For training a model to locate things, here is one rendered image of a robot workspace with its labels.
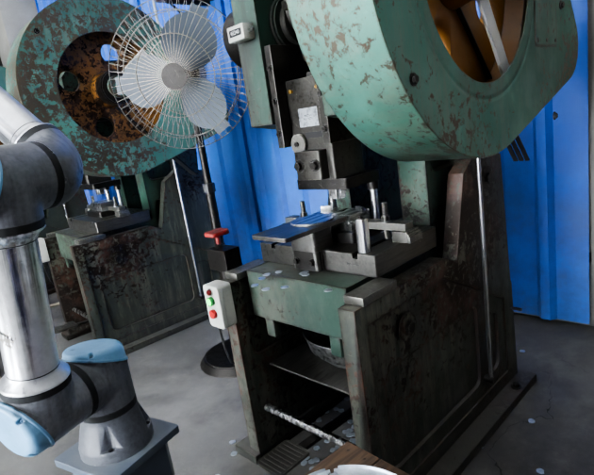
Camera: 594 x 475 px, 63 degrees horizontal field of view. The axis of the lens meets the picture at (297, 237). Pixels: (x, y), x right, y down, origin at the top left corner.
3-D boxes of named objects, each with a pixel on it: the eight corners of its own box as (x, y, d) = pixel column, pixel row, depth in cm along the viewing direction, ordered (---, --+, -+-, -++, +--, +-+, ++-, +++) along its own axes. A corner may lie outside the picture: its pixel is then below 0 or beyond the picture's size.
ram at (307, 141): (326, 182, 130) (311, 66, 123) (288, 183, 141) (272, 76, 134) (365, 171, 141) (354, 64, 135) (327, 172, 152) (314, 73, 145)
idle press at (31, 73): (96, 387, 227) (-12, -18, 186) (37, 339, 299) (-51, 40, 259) (323, 282, 324) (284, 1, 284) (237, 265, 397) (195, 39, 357)
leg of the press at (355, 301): (397, 552, 120) (354, 193, 99) (360, 530, 128) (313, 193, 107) (536, 381, 181) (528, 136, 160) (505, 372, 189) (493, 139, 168)
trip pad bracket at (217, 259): (235, 307, 154) (223, 248, 149) (217, 303, 161) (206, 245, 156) (249, 301, 158) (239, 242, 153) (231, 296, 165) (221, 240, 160)
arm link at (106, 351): (148, 388, 105) (134, 331, 102) (100, 426, 94) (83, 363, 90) (107, 383, 110) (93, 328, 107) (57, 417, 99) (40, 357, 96)
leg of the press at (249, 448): (257, 466, 158) (206, 193, 137) (236, 452, 166) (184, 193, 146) (412, 348, 219) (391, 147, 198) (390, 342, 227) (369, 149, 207)
